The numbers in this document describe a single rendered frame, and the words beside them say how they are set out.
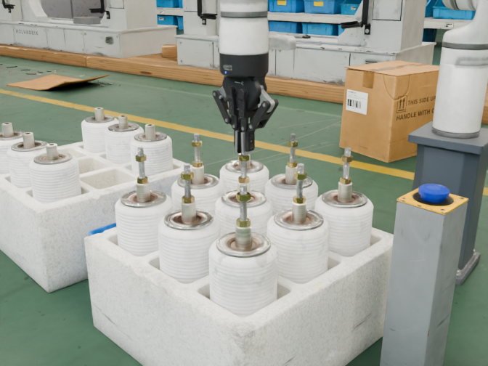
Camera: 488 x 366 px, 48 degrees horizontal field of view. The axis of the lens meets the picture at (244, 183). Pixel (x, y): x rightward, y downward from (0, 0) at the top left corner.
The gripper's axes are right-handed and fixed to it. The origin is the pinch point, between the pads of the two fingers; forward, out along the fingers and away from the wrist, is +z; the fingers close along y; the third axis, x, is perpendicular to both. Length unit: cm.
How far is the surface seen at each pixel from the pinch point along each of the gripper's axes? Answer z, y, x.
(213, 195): 11.2, -7.1, -0.8
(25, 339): 35, -24, -31
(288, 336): 21.5, 19.8, -10.4
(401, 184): 35, -20, 86
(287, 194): 10.7, 2.5, 7.9
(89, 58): 29, -300, 134
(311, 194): 11.1, 4.6, 11.8
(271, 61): 19, -153, 167
